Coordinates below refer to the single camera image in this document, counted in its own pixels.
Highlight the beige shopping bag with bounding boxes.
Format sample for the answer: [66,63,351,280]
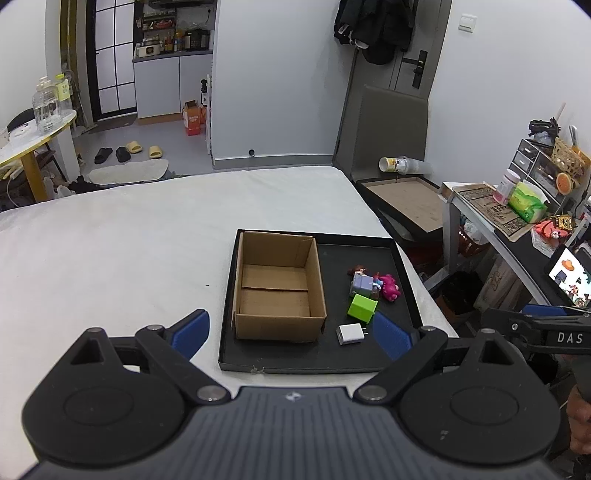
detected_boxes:
[475,262,523,315]

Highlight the black kitchen appliance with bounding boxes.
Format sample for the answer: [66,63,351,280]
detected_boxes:
[184,29,212,51]

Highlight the grey padded panel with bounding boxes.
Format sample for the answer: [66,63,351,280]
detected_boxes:
[333,83,430,180]

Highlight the green wet wipes pack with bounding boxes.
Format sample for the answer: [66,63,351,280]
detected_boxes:
[507,181,550,224]

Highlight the grey drawer organizer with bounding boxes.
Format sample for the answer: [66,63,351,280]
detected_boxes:
[510,137,579,200]

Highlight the stacked paper cups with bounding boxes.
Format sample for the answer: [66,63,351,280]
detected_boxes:
[378,155,433,177]

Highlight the black door lock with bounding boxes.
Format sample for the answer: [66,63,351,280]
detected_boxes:
[408,49,428,90]

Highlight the white kitchen cabinet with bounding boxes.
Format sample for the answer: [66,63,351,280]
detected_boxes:
[132,50,214,124]

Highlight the hanging black clothes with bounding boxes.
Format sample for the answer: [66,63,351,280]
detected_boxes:
[333,0,415,66]

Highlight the round table with yellow legs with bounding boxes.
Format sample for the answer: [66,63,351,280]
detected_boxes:
[0,109,78,204]

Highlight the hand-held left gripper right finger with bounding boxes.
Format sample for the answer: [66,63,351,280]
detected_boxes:
[353,311,528,404]

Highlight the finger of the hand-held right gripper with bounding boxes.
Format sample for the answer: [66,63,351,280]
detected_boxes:
[523,304,571,317]
[480,308,540,354]

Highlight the grey side desk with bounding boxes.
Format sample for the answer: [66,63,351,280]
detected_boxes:
[442,182,591,308]

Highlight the grey room door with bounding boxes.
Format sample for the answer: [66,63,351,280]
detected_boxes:
[344,0,454,158]

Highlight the red orange toy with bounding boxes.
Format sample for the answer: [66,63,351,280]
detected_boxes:
[534,215,574,244]

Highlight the white cube charger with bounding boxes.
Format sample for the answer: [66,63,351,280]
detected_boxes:
[337,324,369,347]

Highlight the black shallow tray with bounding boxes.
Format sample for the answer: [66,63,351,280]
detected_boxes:
[219,229,424,374]

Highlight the white floor mat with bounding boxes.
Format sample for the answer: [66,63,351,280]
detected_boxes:
[87,159,170,186]

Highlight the orange carton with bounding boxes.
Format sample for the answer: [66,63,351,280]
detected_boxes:
[182,100,205,137]

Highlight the black tray with brown bottom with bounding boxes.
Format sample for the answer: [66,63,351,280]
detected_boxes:
[355,174,452,242]

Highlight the pink bear toy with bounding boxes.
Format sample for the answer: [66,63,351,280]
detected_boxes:
[375,273,401,304]

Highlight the bottle with yellow label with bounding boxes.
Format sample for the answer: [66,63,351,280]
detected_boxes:
[54,72,73,112]

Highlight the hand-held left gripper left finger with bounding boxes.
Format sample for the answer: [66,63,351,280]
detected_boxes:
[69,308,232,408]

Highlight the patterned desk mat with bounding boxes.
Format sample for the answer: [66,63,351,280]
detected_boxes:
[454,183,542,239]

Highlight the green cube charger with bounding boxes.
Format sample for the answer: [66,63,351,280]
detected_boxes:
[346,294,379,324]

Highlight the lilac doll figurine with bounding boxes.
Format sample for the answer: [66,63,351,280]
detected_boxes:
[348,265,382,300]

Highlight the black framed glass door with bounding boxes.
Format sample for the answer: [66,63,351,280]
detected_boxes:
[85,0,138,116]

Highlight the pink jar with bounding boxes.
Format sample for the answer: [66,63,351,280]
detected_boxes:
[492,168,521,206]

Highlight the person's right hand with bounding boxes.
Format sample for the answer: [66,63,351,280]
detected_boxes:
[569,385,591,459]

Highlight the black bag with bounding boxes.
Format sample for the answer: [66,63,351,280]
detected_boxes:
[434,271,486,320]

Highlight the woven basket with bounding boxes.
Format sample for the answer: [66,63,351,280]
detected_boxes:
[551,137,588,175]

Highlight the cardboard box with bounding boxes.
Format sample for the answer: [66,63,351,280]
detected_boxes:
[232,230,328,343]

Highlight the dark figurine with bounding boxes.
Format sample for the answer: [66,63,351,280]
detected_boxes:
[528,117,562,140]

